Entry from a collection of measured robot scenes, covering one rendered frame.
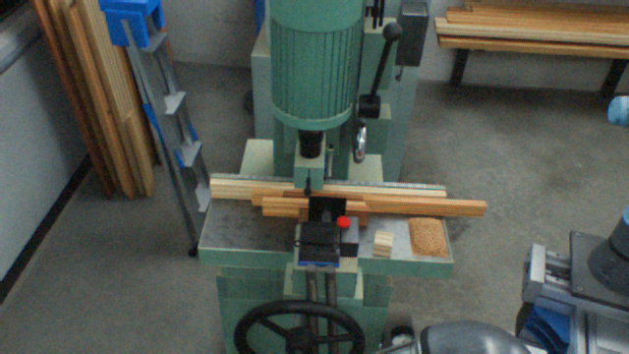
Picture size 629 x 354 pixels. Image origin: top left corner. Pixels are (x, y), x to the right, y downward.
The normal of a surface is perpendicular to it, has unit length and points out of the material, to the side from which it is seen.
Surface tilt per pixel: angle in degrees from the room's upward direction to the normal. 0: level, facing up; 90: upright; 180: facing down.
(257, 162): 0
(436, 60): 90
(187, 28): 90
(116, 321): 0
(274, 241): 0
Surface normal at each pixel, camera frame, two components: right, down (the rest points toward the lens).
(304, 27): -0.24, 0.63
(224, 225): 0.03, -0.76
